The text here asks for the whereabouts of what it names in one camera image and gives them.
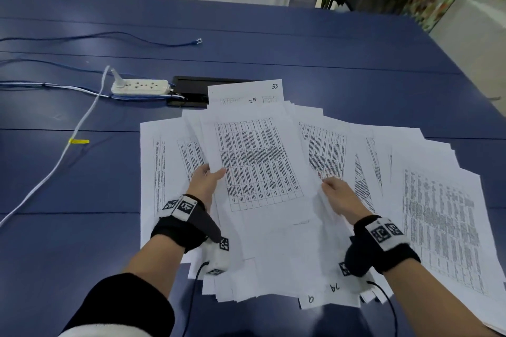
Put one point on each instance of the person's left hand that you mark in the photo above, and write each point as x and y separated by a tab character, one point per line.
201	186

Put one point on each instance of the person's right hand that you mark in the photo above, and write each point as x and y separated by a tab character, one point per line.
346	200

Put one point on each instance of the spread of white printed papers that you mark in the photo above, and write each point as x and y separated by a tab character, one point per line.
431	159

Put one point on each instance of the person's right forearm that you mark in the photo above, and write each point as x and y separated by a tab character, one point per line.
431	301

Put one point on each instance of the person's left forearm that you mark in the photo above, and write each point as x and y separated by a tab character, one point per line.
154	269

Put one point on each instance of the white power strip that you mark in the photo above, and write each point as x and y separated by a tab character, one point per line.
140	87

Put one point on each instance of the black fleece sleeve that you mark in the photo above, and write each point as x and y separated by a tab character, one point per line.
118	309

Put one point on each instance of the white drawer cabinet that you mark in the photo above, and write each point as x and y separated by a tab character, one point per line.
474	52

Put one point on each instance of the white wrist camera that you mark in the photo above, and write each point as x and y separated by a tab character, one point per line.
344	269
217	261

